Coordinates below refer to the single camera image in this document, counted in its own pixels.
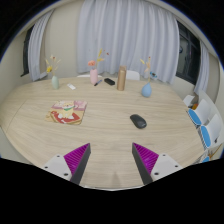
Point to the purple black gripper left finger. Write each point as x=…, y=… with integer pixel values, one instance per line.
x=71, y=166

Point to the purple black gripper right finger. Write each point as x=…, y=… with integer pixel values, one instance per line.
x=153, y=166

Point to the black computer mouse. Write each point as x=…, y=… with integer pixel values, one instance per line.
x=138, y=121

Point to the cartoon dog mouse pad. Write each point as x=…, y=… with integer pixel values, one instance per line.
x=67, y=112

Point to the white blue chair near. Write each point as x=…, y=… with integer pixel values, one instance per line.
x=210, y=132

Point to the white blue chair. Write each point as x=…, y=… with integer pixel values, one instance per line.
x=210, y=132
x=200, y=115

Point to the white blue chair far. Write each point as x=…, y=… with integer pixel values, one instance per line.
x=200, y=115

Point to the blue vase with dried flowers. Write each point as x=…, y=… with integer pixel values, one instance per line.
x=146, y=89

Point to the small white eraser block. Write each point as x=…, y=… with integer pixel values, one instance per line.
x=72, y=87

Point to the green vase with yellow flowers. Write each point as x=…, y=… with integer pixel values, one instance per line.
x=52, y=66

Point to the dark pen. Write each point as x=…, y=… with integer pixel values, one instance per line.
x=98, y=82

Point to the black rectangular case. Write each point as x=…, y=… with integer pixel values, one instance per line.
x=109, y=81

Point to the tall brown cylinder bottle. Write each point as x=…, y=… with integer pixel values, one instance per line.
x=121, y=78

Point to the white chair behind table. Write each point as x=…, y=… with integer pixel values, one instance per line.
x=132, y=75

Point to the white right curtain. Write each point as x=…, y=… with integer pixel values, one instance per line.
x=203, y=77

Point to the white curtain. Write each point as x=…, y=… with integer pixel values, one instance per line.
x=134, y=33
x=203, y=77
x=34, y=47

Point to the pink vase with flowers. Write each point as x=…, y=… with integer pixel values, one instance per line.
x=93, y=64

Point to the dark right window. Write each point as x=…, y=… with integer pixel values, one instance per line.
x=189, y=55

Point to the dark window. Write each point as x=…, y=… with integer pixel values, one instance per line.
x=25, y=52
x=189, y=55

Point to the white left curtain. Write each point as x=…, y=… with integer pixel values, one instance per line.
x=34, y=47

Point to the white centre curtain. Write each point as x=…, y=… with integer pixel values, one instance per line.
x=134, y=33

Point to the dark left window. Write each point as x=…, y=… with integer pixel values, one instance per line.
x=25, y=52

